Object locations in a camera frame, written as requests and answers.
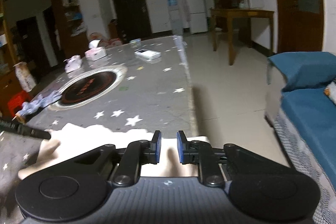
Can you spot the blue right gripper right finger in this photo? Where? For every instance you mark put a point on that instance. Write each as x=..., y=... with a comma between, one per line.
x=188, y=151

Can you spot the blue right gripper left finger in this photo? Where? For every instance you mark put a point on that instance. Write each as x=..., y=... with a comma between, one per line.
x=151, y=150

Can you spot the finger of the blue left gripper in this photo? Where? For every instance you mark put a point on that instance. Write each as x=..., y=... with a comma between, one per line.
x=23, y=130

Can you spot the red plastic stool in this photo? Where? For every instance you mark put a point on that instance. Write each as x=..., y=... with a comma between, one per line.
x=16, y=101

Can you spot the white paper bag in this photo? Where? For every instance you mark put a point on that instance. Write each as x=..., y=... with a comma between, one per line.
x=24, y=77

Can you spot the round black induction cooktop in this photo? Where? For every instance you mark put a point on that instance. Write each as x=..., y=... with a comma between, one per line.
x=89, y=86

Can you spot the small pink tissue pack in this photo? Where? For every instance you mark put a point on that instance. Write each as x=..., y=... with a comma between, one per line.
x=72, y=64

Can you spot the dark wooden display cabinet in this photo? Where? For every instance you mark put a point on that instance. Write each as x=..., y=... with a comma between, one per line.
x=69, y=45

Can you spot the pink tissue box large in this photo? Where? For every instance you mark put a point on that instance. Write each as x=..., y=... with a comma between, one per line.
x=95, y=52

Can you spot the small clear plastic item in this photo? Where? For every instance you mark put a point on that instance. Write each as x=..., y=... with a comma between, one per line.
x=135, y=42

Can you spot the floor fan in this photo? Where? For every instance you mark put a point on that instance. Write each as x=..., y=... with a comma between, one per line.
x=106, y=43

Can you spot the blue covered sofa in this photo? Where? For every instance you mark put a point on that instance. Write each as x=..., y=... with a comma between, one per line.
x=303, y=118

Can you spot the dark entrance door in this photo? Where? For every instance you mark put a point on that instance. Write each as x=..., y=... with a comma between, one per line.
x=133, y=18

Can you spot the water dispenser with blue bottle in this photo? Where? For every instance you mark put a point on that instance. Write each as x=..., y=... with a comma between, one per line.
x=175, y=17

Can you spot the dark wooden side table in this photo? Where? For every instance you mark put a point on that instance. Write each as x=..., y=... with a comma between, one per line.
x=240, y=18

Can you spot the white refrigerator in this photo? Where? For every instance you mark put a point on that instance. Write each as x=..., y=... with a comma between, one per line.
x=197, y=16

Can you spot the butterfly print pillow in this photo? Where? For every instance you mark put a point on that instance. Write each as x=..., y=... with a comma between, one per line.
x=330, y=91

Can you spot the dark wooden door right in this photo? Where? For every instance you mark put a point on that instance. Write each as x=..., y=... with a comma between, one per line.
x=300, y=25

